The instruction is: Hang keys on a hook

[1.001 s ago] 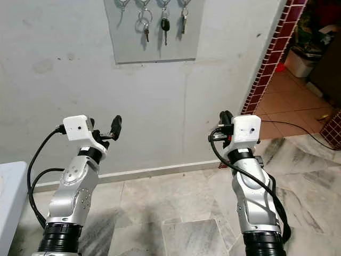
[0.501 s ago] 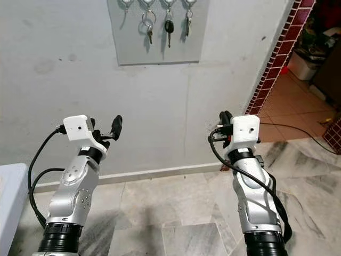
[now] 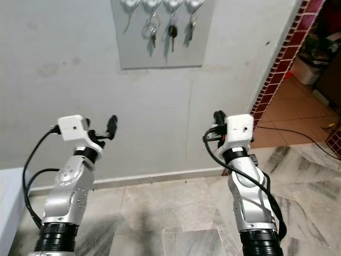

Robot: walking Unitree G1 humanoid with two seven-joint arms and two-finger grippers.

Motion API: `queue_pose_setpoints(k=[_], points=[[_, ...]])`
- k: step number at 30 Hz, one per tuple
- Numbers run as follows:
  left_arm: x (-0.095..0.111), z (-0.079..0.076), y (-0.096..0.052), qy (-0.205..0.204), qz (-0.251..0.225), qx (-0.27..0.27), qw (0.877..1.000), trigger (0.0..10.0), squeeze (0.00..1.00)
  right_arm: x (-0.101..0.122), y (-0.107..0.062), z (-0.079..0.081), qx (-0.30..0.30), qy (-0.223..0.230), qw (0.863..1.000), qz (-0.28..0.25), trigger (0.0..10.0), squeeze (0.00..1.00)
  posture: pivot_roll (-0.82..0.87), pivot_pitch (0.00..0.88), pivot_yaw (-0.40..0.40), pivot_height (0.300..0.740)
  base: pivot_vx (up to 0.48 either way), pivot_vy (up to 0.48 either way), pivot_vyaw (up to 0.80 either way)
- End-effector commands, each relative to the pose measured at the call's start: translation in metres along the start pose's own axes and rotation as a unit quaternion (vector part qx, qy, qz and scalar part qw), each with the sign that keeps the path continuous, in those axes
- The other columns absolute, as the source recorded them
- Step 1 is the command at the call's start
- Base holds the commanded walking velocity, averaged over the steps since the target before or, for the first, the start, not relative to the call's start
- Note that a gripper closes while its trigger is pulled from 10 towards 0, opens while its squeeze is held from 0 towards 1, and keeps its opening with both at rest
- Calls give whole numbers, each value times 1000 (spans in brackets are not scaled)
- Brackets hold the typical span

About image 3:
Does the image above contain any grey hook board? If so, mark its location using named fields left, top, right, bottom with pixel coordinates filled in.
left=118, top=0, right=215, bottom=70

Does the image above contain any grey skirting board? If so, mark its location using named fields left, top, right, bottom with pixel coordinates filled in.
left=28, top=167, right=225, bottom=191

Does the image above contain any black headed key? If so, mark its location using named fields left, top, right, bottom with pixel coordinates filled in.
left=168, top=13, right=179, bottom=53

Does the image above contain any white plastic bin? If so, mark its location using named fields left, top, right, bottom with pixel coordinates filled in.
left=295, top=53, right=323, bottom=85

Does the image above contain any dark cabinet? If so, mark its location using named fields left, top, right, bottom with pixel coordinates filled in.
left=315, top=51, right=341, bottom=107

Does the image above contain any white table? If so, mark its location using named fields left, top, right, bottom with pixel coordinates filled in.
left=0, top=168, right=28, bottom=256

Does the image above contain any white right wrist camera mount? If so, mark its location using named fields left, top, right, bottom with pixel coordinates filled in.
left=223, top=114, right=255, bottom=156

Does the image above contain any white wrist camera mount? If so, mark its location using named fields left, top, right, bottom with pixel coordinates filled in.
left=223, top=114, right=255, bottom=156
left=57, top=115, right=102, bottom=156

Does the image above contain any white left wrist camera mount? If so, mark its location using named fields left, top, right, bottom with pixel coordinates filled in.
left=57, top=115, right=102, bottom=156

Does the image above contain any thin black floor cable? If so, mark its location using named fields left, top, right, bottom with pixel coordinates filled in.
left=251, top=126, right=341, bottom=162

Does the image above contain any red tile wall trim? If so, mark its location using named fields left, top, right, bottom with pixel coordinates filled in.
left=221, top=0, right=326, bottom=177

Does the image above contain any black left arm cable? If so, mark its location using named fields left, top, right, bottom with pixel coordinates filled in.
left=23, top=126, right=59, bottom=230

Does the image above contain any silver key on large ring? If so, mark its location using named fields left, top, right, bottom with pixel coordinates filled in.
left=142, top=14, right=161, bottom=50

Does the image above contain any silver wall hook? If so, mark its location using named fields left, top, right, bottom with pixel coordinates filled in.
left=164, top=0, right=183, bottom=14
left=143, top=0, right=162, bottom=15
left=186, top=0, right=205, bottom=14
left=121, top=0, right=141, bottom=34

